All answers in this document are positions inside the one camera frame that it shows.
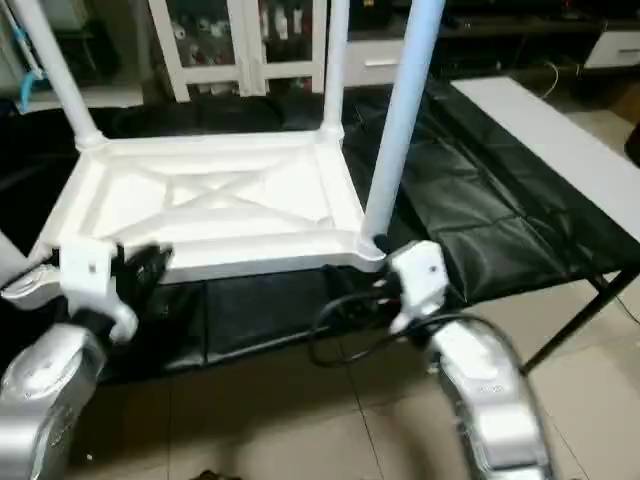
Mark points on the black mat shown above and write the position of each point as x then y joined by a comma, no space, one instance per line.
480,200

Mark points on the white glass-door cabinet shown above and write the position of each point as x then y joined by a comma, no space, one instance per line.
210,45

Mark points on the white plastic table top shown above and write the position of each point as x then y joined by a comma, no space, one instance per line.
200,190

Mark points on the white drawer unit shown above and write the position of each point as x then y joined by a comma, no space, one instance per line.
375,65

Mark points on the white flat panel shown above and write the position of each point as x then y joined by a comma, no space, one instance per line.
560,140

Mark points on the black metal frame leg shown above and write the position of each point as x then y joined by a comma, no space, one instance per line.
580,320

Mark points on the white plastic table leg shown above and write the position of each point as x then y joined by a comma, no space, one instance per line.
335,70
60,70
8,255
405,110

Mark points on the teal and white pole tool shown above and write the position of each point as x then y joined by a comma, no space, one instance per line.
25,70

